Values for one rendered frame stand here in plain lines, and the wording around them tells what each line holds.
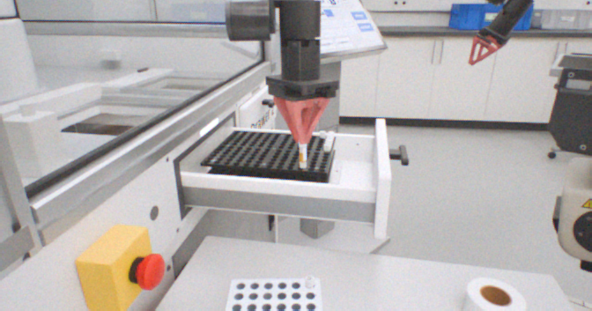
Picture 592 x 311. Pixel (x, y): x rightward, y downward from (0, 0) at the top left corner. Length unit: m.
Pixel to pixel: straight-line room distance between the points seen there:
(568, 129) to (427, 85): 2.84
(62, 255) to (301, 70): 0.35
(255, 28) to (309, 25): 0.07
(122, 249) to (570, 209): 0.84
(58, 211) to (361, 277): 0.42
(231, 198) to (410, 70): 3.11
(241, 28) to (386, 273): 0.43
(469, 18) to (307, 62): 3.34
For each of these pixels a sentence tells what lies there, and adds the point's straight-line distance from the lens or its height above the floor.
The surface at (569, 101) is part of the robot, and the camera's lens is 0.88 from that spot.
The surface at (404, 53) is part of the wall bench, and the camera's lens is 3.58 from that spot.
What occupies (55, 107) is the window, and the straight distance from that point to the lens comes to 0.45.
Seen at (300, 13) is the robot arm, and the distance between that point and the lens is 0.51.
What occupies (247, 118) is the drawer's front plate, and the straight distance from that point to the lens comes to 0.89.
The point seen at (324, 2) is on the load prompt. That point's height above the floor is 1.15.
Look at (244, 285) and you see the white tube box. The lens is 0.56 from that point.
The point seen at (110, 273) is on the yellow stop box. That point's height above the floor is 0.90.
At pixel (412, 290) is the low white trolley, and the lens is 0.62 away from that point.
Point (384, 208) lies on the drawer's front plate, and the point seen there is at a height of 0.88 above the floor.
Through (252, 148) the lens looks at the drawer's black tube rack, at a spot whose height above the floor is 0.90.
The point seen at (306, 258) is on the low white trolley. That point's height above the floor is 0.76.
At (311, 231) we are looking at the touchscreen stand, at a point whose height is 0.08.
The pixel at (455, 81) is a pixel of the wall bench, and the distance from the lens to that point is 3.72.
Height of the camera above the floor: 1.17
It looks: 22 degrees down
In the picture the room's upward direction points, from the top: straight up
